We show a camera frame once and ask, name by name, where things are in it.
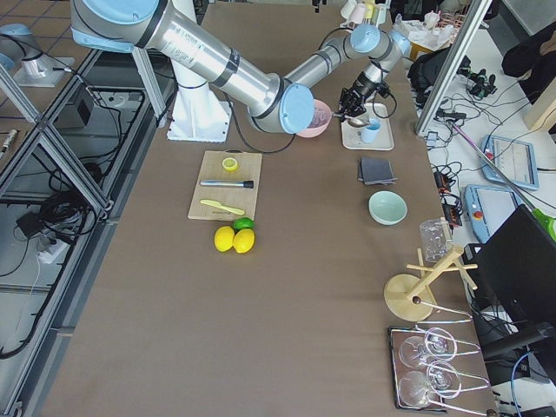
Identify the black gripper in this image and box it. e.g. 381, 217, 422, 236
339, 88, 366, 122

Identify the metal ice scoop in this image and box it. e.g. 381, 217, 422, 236
332, 112, 369, 128

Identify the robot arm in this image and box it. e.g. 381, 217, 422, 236
70, 1, 410, 134

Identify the clear ice cubes pile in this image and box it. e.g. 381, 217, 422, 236
311, 107, 328, 128

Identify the light blue cup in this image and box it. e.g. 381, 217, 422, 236
361, 118, 381, 143

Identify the white cup rack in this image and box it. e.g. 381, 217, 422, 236
341, 0, 391, 29

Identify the beige serving tray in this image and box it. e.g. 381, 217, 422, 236
341, 103, 394, 151

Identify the pink bowl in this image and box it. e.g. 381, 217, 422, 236
297, 99, 332, 138

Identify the black bag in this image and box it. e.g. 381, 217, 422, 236
407, 47, 451, 110

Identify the green bowl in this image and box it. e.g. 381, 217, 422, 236
368, 191, 408, 226

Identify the wooden cutting board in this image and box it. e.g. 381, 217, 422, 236
188, 150, 262, 221

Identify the half lemon slice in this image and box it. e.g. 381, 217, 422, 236
222, 157, 239, 172

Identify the clear glass mug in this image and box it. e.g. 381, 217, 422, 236
420, 217, 452, 262

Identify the green lime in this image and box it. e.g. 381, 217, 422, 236
232, 217, 255, 231

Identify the blue teach pendant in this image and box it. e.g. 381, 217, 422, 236
482, 136, 539, 190
463, 185, 522, 243

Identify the yellow plastic knife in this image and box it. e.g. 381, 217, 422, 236
200, 199, 246, 215

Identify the yellow lemon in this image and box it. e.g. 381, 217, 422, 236
233, 228, 255, 254
214, 226, 235, 252

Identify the seated person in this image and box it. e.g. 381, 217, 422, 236
501, 23, 555, 103

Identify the wooden mug tree stand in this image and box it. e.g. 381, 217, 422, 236
383, 241, 477, 323

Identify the reacher grabber stick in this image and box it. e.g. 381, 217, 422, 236
451, 122, 556, 240

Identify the black monitor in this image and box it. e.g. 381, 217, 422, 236
463, 205, 555, 385

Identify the lying wine glass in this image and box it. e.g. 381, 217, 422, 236
398, 328, 480, 369
396, 361, 490, 415

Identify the black glass tray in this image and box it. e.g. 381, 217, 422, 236
388, 328, 496, 416

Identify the aluminium frame post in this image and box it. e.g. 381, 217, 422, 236
415, 0, 492, 136

